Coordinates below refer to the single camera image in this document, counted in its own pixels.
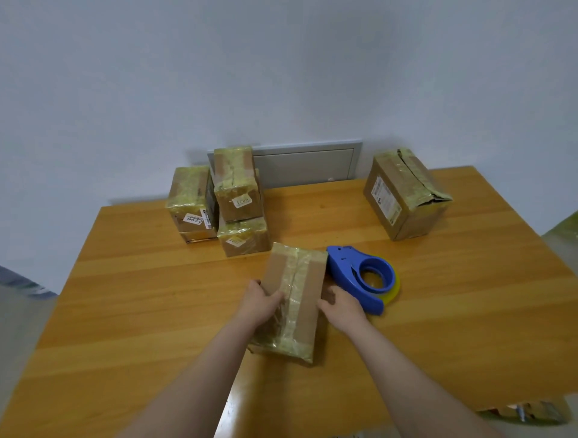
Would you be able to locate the person's right forearm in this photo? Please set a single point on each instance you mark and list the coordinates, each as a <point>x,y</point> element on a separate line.
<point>406,383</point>

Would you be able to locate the grey object with dark edge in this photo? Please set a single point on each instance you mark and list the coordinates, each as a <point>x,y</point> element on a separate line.
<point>22,283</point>

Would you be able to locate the person's right hand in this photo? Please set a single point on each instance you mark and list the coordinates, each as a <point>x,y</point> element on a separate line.
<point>345,313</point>

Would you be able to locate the taped box with handwritten label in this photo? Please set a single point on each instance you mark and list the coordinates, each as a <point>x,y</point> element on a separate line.
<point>237,185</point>

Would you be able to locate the long taped cardboard box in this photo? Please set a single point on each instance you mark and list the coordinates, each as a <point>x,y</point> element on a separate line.
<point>296,293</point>

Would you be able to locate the grey metal wall panel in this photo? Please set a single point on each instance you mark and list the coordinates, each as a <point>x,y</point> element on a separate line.
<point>307,164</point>

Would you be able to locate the small flat taped cardboard box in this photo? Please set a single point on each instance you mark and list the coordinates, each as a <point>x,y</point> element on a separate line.
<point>244,238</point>

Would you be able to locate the greenish tape-wrapped box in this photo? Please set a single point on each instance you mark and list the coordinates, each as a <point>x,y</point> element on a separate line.
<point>563,241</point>

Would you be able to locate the person's left thumb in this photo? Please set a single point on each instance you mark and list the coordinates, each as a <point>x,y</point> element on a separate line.
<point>275,298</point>

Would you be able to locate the person's right thumb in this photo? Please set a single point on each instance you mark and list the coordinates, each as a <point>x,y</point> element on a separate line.
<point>323,307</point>

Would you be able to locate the person's left forearm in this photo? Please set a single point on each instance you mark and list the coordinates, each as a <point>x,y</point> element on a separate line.
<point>198,383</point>

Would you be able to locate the large dented cardboard box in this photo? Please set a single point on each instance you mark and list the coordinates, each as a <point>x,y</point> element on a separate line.
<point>404,194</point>

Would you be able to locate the yellowish packing tape roll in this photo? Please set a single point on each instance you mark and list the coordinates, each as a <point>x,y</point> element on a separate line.
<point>392,292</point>

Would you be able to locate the blue tape dispenser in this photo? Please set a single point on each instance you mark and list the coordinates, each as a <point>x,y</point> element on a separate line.
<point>356,275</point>

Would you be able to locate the crumpled taped cardboard box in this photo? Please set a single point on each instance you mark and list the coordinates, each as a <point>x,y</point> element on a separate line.
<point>528,411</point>

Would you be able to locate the taped box with printed labels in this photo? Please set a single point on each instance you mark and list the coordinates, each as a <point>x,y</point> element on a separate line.
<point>192,205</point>

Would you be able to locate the person's left hand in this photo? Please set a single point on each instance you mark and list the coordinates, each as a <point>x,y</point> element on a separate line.
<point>257,307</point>

